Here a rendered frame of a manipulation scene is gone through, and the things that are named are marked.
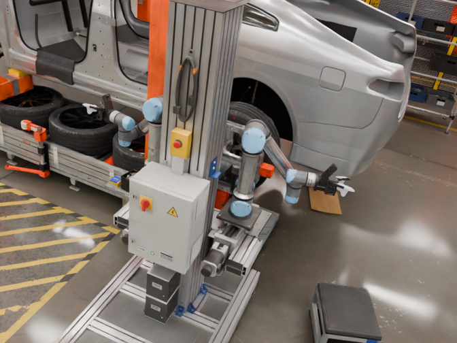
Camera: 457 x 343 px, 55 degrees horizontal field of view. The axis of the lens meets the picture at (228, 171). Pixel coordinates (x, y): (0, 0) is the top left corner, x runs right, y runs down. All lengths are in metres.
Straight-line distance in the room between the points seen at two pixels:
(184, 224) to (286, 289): 1.52
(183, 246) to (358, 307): 1.33
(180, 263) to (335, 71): 1.70
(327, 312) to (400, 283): 1.12
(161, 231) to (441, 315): 2.37
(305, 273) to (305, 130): 1.14
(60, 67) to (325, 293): 3.02
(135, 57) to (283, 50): 2.04
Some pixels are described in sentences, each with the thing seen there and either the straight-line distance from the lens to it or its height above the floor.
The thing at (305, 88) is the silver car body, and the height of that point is 1.35.
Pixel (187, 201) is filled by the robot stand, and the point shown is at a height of 1.22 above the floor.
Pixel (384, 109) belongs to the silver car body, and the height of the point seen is 1.34.
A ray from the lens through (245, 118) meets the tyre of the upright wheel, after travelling 3.04.
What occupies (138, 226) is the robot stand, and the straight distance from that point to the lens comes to 2.27.
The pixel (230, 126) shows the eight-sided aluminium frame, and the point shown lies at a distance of 3.00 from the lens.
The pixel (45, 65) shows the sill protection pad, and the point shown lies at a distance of 4.49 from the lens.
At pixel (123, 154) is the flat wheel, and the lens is 3.79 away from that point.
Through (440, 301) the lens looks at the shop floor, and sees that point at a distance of 3.91.
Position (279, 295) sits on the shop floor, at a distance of 3.38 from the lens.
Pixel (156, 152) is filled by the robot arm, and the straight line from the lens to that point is 2.51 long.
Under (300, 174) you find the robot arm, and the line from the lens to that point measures 2.32.
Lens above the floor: 2.41
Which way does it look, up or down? 32 degrees down
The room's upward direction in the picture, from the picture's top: 9 degrees clockwise
